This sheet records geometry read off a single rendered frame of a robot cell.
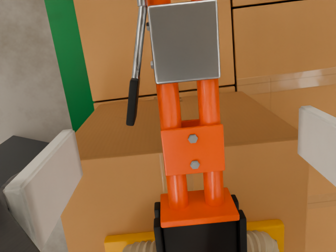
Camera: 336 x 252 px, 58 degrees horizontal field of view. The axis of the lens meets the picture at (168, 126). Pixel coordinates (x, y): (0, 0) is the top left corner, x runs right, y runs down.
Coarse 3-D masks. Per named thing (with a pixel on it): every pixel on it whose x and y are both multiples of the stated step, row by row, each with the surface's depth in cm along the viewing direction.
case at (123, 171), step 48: (192, 96) 82; (240, 96) 77; (96, 144) 52; (144, 144) 50; (240, 144) 46; (288, 144) 46; (96, 192) 47; (144, 192) 48; (240, 192) 48; (288, 192) 48; (96, 240) 50; (288, 240) 51
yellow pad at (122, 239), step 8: (144, 232) 49; (152, 232) 49; (104, 240) 49; (112, 240) 48; (120, 240) 48; (128, 240) 48; (136, 240) 48; (144, 240) 48; (152, 240) 48; (112, 248) 48; (120, 248) 48
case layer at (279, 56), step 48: (96, 0) 76; (240, 0) 77; (288, 0) 80; (96, 48) 80; (144, 48) 80; (240, 48) 81; (288, 48) 81; (96, 96) 83; (144, 96) 84; (288, 96) 85
